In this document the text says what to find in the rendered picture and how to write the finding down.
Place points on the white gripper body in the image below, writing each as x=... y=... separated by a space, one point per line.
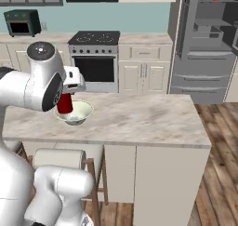
x=77 y=86

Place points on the cream base cupboards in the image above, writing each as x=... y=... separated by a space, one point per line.
x=232 y=88
x=144 y=68
x=17 y=54

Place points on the grey fridge door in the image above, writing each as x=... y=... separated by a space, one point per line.
x=176 y=15
x=233 y=22

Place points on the steel oven with black hob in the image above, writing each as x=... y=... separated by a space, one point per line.
x=94 y=68

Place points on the white kitchen island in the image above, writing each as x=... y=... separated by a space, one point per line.
x=167 y=180

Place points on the pale ice cubes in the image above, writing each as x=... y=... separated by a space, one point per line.
x=74 y=118

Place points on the green toaster oven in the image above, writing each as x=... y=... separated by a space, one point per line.
x=22 y=22

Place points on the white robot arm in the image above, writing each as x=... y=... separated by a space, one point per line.
x=18 y=90

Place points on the grey steel fridge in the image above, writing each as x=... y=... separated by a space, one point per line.
x=204 y=74

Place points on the pale green bowl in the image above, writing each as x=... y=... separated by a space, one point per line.
x=83 y=111

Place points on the wooden stool with white cushion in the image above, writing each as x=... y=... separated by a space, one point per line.
x=59 y=157

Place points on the white wall socket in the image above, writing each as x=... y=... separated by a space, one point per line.
x=44 y=26

